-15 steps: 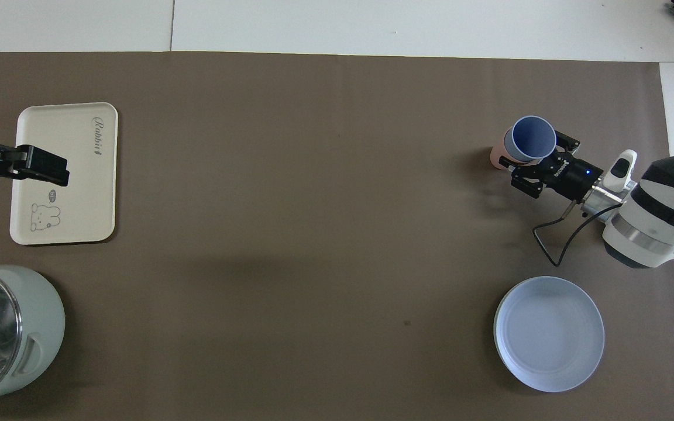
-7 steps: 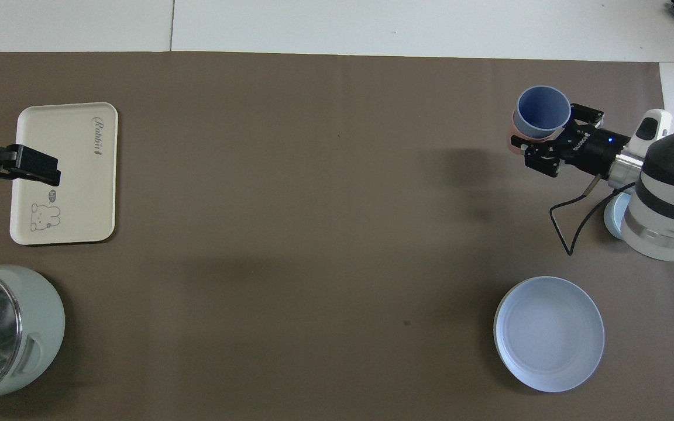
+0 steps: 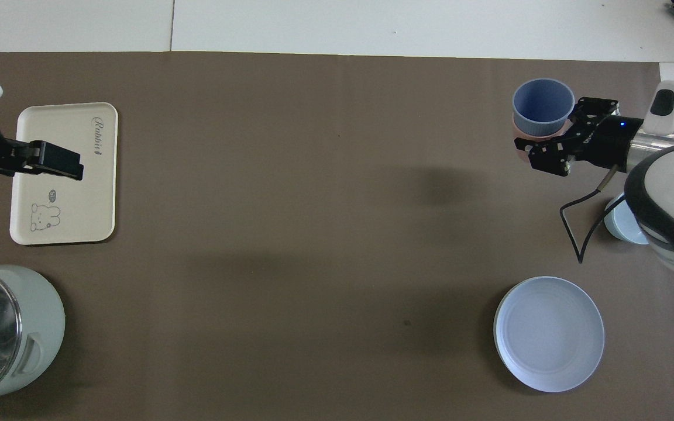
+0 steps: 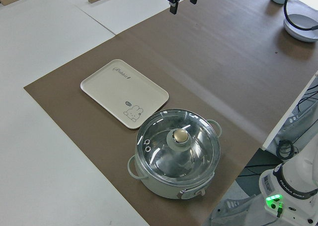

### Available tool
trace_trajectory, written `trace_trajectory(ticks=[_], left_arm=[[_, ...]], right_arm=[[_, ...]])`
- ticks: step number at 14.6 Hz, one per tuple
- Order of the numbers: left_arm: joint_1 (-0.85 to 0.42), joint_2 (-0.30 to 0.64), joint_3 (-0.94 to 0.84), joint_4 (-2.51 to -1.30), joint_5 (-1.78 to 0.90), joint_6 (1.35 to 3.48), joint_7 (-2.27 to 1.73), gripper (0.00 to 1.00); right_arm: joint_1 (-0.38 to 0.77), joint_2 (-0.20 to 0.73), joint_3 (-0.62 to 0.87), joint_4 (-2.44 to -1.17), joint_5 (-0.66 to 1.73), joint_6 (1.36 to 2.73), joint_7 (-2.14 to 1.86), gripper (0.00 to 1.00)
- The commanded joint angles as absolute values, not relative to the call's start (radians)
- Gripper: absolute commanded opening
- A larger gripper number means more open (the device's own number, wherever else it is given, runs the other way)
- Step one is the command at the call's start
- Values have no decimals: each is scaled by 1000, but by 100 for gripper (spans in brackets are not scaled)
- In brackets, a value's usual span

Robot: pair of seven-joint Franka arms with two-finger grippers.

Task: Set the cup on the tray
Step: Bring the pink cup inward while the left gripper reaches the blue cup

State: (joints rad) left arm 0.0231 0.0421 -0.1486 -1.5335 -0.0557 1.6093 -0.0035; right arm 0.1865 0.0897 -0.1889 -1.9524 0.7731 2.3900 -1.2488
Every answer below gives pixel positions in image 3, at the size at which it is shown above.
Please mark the cream rabbit print tray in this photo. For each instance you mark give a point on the cream rabbit print tray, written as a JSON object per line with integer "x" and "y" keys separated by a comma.
{"x": 79, "y": 204}

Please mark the pink cup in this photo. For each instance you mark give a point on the pink cup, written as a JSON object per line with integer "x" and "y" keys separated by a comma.
{"x": 524, "y": 132}

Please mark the brown paper table mat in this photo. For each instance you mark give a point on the brown paper table mat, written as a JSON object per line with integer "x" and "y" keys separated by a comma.
{"x": 325, "y": 234}

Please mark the pale green electric pot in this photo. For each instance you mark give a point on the pale green electric pot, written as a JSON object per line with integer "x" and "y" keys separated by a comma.
{"x": 44, "y": 321}

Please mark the blue ribbed cup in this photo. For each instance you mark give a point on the blue ribbed cup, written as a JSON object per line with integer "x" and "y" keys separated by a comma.
{"x": 542, "y": 108}

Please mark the light blue bowl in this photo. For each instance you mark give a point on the light blue bowl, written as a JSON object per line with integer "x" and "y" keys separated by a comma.
{"x": 621, "y": 225}

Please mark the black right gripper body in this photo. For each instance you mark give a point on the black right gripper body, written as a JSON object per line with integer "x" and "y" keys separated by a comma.
{"x": 606, "y": 143}

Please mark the light blue plate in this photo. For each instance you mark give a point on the light blue plate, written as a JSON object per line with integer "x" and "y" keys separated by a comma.
{"x": 549, "y": 333}

